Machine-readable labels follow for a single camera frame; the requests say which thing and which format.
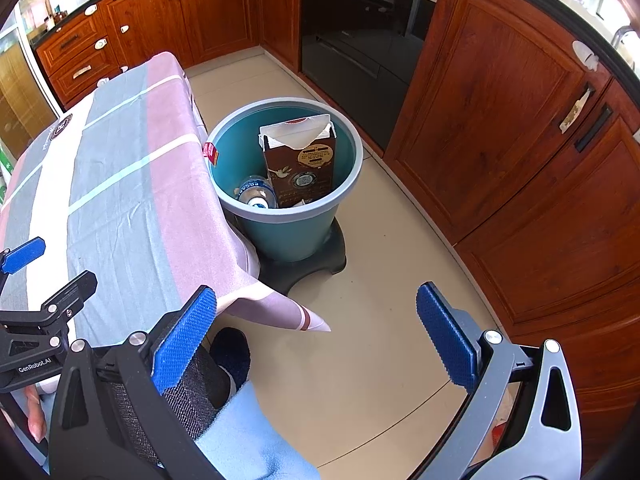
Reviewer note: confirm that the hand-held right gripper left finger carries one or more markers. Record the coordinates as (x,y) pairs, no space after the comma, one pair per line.
(182,340)

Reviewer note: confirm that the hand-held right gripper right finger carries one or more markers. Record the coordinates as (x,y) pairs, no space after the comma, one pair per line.
(447,335)

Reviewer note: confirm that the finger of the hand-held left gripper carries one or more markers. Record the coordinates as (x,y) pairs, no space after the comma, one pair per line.
(70,295)
(25,255)

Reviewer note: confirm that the teal trash bin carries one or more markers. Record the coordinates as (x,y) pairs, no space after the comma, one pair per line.
(290,235)

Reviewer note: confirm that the clear plastic water bottle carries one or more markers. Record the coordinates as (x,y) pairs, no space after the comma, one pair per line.
(255,192)

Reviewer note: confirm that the brown snack box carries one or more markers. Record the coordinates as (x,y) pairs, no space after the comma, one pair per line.
(300,170)

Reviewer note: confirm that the person's left hand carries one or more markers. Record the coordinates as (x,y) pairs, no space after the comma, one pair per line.
(38,412)

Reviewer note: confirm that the person's leg in dark trousers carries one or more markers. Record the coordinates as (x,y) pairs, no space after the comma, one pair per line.
(195,390)

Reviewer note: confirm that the green white plastic bag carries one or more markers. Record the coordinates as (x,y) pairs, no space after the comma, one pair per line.
(4,165)

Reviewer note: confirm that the plaid pink grey tablecloth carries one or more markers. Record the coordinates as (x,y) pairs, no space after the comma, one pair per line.
(115,185)

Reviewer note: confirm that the light blue fleece garment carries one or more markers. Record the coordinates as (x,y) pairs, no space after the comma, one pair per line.
(260,440)

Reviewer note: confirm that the black bin stand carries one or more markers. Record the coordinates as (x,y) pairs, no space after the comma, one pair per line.
(310,270)

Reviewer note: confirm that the glass door cabinet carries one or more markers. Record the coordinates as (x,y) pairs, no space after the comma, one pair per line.
(20,85)

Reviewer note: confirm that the red cloth tag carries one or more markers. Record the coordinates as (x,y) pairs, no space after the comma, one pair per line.
(210,153)

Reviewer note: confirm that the wooden drawer cabinet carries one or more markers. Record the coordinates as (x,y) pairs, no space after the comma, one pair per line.
(70,45)

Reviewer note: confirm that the large wooden panel cabinet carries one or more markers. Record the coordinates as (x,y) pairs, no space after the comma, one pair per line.
(500,110)

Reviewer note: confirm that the black built-in oven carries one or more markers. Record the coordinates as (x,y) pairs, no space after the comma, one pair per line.
(360,50)

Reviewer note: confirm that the wooden door cabinet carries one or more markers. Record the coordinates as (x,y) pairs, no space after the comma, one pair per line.
(220,5)

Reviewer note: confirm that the steel faucet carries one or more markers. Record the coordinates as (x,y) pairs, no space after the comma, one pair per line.
(622,35)

